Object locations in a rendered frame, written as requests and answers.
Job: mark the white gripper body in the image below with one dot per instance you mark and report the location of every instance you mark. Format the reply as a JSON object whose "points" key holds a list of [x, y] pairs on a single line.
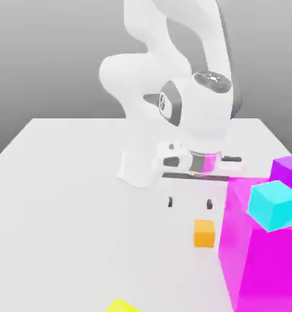
{"points": [[192, 187]]}

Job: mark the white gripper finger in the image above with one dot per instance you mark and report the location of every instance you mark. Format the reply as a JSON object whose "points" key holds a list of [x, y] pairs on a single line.
{"points": [[170, 202], [209, 204]]}

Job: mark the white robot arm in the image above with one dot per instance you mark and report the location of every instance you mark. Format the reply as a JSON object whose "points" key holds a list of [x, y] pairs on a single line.
{"points": [[140, 73]]}

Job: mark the small orange cube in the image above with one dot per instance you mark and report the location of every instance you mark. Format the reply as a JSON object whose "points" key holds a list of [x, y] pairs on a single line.
{"points": [[204, 234]]}

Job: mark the small cyan cube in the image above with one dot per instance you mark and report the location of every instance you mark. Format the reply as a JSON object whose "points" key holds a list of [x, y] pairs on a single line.
{"points": [[272, 207]]}

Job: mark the small purple cube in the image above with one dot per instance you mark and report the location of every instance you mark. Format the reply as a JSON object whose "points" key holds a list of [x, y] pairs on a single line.
{"points": [[288, 170]]}

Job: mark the small yellow cube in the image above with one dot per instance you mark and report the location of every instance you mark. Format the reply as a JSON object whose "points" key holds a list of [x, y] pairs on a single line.
{"points": [[121, 306]]}

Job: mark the large magenta box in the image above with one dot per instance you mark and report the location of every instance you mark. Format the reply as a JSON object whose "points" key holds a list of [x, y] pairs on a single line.
{"points": [[270, 268]]}

